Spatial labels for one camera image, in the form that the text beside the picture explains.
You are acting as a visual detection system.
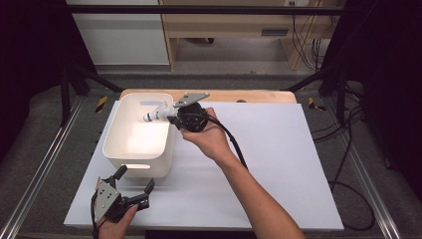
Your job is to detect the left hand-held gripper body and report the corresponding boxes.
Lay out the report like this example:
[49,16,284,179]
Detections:
[93,177,150,224]

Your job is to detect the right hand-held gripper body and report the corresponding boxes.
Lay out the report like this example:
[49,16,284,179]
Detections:
[172,92,211,133]

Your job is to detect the white feather shuttlecock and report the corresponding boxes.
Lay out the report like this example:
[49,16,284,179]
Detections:
[142,101,178,123]

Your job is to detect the white plastic bin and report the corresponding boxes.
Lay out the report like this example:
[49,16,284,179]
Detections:
[102,92,177,179]

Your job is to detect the person's right hand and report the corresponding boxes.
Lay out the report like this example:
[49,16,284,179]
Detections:
[180,107,234,165]

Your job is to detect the person's left hand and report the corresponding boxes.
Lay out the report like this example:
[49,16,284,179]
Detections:
[98,204,139,239]

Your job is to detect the wooden table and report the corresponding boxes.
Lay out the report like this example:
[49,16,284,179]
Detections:
[118,88,298,105]

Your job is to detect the black yellow tape mark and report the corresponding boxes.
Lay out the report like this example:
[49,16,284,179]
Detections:
[95,96,109,114]

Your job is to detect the black metal stand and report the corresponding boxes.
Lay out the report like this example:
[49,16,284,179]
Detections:
[282,63,349,125]
[59,63,123,127]

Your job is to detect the white board sheet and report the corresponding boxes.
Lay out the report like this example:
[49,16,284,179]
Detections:
[63,100,345,232]

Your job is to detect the white cabinet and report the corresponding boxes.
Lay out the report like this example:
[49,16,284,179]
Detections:
[66,0,170,67]

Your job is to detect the light wooden desk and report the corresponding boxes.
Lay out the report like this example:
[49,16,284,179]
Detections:
[158,0,342,72]

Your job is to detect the black horizontal bar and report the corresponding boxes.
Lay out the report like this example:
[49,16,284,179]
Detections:
[66,4,346,16]

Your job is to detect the black curtain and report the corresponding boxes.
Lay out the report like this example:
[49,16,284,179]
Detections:
[0,0,98,160]
[326,0,422,200]

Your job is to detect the hand-held gripper cable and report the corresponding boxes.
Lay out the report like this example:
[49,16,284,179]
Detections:
[183,112,249,170]
[90,192,102,239]

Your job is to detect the aluminium rail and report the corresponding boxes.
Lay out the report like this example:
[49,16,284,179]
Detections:
[322,99,404,239]
[0,96,86,239]

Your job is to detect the hanging black cable bundle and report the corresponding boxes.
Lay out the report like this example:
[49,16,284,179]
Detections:
[291,14,324,71]

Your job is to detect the black floor cables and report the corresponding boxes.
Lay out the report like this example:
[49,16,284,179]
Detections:
[312,84,366,183]

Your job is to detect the looped black cable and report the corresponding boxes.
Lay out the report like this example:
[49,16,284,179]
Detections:
[327,180,376,232]

